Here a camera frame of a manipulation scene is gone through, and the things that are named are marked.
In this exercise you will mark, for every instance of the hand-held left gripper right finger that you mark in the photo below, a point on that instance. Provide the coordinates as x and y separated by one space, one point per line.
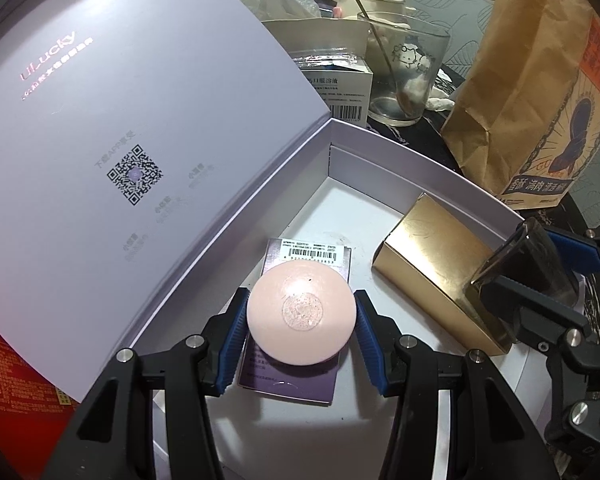
372 347

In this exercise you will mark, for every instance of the gold cardboard box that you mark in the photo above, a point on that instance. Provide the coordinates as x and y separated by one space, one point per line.
430 250

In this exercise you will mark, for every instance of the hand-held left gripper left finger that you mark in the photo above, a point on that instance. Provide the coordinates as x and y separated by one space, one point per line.
230 342

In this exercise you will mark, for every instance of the chair with light blue cover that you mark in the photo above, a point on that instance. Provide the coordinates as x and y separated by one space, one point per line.
460 10

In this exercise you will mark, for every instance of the lavender gift box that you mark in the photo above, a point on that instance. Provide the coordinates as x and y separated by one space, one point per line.
130 110

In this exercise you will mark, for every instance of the red canister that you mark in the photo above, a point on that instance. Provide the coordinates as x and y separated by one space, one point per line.
15 375

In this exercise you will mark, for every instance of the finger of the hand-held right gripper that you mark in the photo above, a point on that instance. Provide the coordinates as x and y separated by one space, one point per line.
580 250
535 307

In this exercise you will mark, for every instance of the brown printed paper bag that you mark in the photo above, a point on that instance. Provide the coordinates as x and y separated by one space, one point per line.
520 85

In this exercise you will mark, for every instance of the white medicine box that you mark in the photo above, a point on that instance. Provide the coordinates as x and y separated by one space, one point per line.
340 95

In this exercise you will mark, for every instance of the clear drinking glass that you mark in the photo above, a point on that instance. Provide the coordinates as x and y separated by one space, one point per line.
380 105

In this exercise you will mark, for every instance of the purple card box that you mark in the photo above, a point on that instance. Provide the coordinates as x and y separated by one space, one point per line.
285 382

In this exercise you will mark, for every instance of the pink round compact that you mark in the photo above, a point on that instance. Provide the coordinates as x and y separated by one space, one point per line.
300 310

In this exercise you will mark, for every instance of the crumpled white tissue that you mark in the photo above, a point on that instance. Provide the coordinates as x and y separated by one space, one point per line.
440 102

